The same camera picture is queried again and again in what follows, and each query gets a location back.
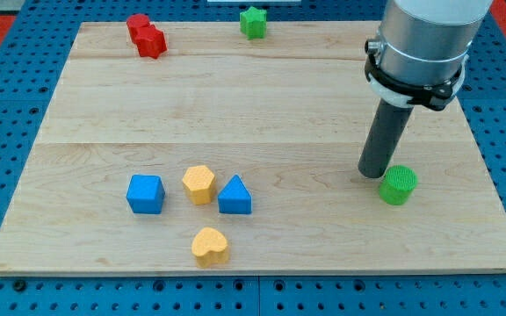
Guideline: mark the green cylinder block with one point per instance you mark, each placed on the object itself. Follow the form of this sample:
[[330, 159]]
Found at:
[[397, 185]]

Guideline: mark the red star block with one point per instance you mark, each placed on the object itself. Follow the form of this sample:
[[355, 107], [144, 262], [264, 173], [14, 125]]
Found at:
[[150, 42]]

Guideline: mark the light wooden board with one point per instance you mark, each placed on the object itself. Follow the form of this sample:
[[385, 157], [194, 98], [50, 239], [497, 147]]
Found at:
[[289, 115]]

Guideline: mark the blue triangle block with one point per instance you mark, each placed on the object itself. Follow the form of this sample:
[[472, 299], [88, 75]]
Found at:
[[235, 198]]

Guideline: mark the red cylinder block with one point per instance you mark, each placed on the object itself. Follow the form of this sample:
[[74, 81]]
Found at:
[[136, 22]]

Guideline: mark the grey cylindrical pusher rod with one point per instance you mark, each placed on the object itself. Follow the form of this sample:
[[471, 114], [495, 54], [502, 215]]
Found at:
[[387, 127]]

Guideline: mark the yellow hexagon block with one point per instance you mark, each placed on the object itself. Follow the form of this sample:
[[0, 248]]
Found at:
[[199, 184]]

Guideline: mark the blue cube block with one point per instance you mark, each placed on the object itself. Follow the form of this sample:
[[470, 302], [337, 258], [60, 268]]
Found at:
[[145, 194]]

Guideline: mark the green star block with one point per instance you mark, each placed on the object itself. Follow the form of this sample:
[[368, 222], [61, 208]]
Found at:
[[253, 23]]

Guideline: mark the yellow heart block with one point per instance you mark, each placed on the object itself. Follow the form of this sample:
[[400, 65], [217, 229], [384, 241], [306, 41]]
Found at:
[[210, 247]]

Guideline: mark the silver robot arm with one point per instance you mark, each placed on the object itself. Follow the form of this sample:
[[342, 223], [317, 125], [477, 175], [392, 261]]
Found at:
[[420, 50]]

